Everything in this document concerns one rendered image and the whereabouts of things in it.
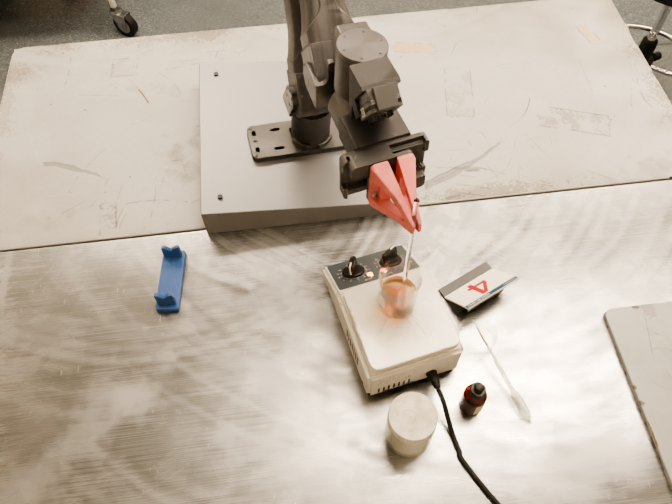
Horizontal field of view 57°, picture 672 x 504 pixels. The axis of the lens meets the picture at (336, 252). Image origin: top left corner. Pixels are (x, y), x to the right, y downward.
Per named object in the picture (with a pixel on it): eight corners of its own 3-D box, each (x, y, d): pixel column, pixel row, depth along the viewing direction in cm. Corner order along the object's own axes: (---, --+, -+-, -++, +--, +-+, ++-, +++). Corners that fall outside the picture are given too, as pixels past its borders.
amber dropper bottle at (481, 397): (456, 412, 81) (465, 393, 75) (461, 391, 83) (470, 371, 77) (479, 419, 81) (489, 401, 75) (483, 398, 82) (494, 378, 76)
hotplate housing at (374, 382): (321, 276, 93) (319, 247, 86) (403, 252, 95) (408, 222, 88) (372, 415, 81) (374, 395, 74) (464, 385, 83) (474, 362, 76)
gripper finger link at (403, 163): (443, 203, 63) (406, 138, 68) (378, 223, 62) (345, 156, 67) (435, 240, 69) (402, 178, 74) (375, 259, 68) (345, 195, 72)
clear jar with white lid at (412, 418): (420, 467, 78) (427, 450, 71) (376, 445, 79) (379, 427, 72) (437, 424, 80) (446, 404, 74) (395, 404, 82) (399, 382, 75)
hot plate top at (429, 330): (341, 293, 82) (341, 289, 81) (425, 268, 84) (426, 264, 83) (372, 375, 76) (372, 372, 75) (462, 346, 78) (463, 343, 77)
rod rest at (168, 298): (164, 254, 95) (158, 241, 92) (187, 253, 95) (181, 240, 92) (156, 312, 90) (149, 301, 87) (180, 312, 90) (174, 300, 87)
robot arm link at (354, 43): (412, 54, 66) (374, -11, 72) (336, 67, 64) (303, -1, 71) (397, 131, 76) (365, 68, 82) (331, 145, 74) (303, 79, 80)
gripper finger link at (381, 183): (460, 198, 64) (423, 134, 68) (396, 217, 62) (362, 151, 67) (451, 235, 69) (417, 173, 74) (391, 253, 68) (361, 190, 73)
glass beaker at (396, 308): (401, 332, 78) (407, 302, 72) (367, 309, 80) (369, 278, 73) (427, 298, 81) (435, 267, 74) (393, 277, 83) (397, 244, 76)
